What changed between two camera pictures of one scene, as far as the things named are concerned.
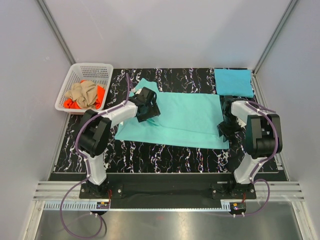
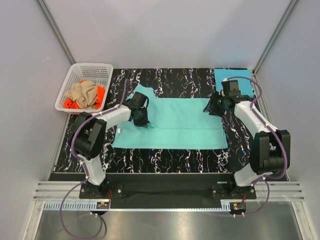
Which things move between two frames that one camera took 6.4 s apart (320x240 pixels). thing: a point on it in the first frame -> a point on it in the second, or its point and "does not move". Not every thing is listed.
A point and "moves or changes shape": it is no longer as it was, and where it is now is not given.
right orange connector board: [237, 206] does not move
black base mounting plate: [167, 190] does not move
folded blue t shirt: [234, 82] does not move
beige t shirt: [84, 93] does not move
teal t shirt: [187, 119] moves or changes shape
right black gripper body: [230, 126] -> [216, 105]
